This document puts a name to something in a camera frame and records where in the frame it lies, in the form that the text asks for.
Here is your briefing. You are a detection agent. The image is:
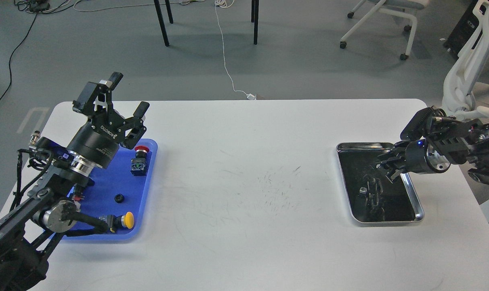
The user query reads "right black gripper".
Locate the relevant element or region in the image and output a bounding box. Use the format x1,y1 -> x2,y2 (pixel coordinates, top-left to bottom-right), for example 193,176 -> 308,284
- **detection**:
376,139 -> 432,182

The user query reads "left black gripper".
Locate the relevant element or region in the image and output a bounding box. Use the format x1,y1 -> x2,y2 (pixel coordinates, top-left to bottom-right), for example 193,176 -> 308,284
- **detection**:
67,72 -> 150,168

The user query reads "small black gear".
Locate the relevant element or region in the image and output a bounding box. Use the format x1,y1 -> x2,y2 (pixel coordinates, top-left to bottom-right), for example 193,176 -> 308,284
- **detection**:
114,194 -> 126,203

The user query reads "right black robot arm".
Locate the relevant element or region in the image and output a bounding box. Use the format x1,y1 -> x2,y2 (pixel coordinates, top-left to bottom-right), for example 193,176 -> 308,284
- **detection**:
372,107 -> 489,185

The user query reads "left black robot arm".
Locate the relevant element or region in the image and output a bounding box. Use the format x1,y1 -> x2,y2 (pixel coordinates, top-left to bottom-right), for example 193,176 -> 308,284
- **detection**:
0,72 -> 149,291

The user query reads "silver metal tray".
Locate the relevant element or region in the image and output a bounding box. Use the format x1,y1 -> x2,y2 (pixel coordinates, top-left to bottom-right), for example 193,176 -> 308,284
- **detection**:
336,142 -> 424,227

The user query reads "blue plastic tray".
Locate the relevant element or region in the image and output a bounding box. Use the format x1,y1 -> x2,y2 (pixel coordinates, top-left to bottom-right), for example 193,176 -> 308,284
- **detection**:
63,139 -> 159,243

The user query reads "black table leg left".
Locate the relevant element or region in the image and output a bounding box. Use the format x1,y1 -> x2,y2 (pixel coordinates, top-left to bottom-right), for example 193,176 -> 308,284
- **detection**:
153,0 -> 174,47

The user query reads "black table leg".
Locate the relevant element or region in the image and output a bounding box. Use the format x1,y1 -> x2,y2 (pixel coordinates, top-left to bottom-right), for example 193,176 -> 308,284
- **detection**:
153,0 -> 174,47
250,0 -> 260,45

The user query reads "white grey office chair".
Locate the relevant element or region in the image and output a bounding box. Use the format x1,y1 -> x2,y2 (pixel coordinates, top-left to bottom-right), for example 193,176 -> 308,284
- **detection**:
340,0 -> 425,61

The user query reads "black table leg right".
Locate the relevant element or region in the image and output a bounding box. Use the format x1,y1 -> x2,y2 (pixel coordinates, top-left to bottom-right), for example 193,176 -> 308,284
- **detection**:
250,0 -> 260,45

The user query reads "red push button switch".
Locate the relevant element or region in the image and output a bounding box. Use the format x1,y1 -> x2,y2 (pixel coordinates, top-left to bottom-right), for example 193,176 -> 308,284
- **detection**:
130,145 -> 150,176

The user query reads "black floor cable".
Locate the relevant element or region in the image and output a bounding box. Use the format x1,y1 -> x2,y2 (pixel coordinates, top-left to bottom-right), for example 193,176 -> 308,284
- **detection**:
0,12 -> 41,150

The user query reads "yellow push button switch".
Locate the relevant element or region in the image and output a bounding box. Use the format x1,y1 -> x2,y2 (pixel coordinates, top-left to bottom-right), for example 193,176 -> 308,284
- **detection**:
105,211 -> 135,233

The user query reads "white cable with plug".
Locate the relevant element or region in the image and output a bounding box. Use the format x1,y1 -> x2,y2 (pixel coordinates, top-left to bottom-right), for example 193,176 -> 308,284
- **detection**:
214,0 -> 257,100

